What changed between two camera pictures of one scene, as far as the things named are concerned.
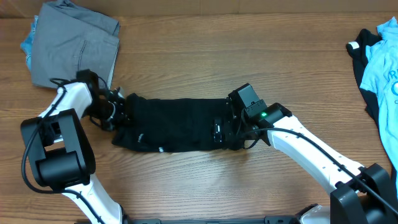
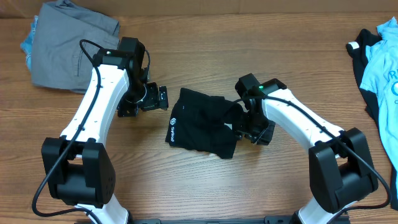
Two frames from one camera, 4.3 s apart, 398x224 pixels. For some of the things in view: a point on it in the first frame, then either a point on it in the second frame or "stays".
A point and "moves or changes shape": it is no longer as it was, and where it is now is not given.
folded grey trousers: (69, 38) stays
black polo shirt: (170, 125) moves or changes shape
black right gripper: (230, 135) → (243, 130)
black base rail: (293, 219) stays
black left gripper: (123, 119) → (152, 101)
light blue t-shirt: (380, 76) stays
